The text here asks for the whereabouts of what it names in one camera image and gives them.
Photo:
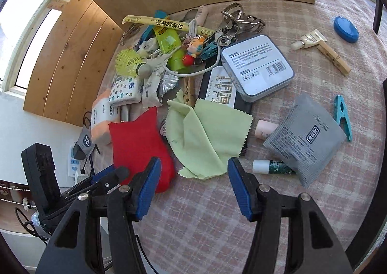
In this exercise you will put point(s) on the red cloth pouch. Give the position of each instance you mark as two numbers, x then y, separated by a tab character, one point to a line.
136	147

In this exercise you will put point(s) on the black labelled box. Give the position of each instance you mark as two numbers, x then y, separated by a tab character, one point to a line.
219	88

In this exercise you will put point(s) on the large grey foil sachet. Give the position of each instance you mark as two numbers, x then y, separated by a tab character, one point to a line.
305	141

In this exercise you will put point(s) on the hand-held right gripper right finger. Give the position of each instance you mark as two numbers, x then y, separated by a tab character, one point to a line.
242	189

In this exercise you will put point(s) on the small grey sachet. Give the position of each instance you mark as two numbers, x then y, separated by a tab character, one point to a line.
84	139

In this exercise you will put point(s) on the pale pink bottle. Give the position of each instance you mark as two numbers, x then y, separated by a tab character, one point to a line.
264	129

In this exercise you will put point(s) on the white green glue stick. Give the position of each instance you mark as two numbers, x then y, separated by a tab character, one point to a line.
272	167

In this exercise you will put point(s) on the pale pink tube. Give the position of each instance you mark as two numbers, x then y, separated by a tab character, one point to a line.
201	13

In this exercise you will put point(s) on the orange white tissue pack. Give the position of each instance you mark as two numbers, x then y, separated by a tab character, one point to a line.
101	123

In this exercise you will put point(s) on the small cream tube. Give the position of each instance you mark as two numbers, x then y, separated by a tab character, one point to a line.
310	40

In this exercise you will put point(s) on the white power strip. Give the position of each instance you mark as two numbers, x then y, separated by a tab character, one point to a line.
72	163

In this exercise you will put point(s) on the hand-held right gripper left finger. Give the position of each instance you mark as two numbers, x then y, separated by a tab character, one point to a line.
148	189

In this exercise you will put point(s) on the window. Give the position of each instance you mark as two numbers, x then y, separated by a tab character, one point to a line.
18	35

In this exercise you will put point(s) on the yellow shuttlecock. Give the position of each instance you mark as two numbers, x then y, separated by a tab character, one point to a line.
127	64

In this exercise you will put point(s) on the grey tin box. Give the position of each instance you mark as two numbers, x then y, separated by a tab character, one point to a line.
257	68

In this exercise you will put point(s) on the blue round lid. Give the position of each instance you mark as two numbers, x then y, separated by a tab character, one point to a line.
346	29

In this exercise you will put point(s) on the silver foil packet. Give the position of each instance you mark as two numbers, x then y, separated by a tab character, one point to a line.
169	83

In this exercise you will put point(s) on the grey cream tube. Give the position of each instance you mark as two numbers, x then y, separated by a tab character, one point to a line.
124	114

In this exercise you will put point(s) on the white charger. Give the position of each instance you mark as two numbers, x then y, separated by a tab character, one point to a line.
80	175

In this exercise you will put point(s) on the light green cleaning cloth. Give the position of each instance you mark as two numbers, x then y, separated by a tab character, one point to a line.
205	138

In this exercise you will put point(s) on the black charger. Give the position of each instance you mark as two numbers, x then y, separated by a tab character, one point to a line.
79	153

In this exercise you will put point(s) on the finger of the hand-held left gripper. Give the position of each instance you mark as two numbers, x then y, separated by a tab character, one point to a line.
102	173
118	175

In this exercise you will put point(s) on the yellow chopstick wrapper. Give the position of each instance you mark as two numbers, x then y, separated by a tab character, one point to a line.
157	22

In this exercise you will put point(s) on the blue flat clip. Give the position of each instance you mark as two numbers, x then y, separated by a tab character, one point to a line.
160	15

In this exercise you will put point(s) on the green packet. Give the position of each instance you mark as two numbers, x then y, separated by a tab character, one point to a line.
169	46

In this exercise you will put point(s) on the blue grey clothes peg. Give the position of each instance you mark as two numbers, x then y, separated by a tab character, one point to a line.
208	49

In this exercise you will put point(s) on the pink plaid cloth desktop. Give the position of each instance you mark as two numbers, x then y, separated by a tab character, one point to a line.
196	231

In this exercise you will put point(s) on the star print tissue pack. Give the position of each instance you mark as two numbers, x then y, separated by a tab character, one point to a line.
125	89

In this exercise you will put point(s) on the white leaf print sachet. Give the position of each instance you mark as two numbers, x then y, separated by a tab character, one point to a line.
151	86

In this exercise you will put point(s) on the pine plank panel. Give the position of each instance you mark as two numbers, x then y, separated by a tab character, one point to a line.
66	65

